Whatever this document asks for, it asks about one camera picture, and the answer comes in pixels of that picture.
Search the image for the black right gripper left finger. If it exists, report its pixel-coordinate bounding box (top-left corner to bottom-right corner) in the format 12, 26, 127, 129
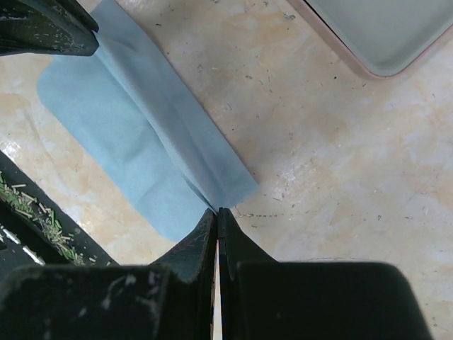
1, 210, 217, 339

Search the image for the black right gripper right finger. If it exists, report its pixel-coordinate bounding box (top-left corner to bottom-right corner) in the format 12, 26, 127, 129
217, 208, 432, 339

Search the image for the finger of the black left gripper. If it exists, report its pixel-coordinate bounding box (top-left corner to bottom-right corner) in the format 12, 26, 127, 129
0, 0, 99, 56

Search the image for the light blue cleaning cloth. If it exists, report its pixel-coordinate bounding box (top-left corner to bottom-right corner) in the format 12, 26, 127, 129
38, 1, 258, 242

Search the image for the pink glasses case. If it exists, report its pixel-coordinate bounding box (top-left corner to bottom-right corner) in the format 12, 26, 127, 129
290, 1, 452, 78

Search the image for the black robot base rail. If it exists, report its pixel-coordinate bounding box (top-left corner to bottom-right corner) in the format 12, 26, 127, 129
1, 153, 117, 279

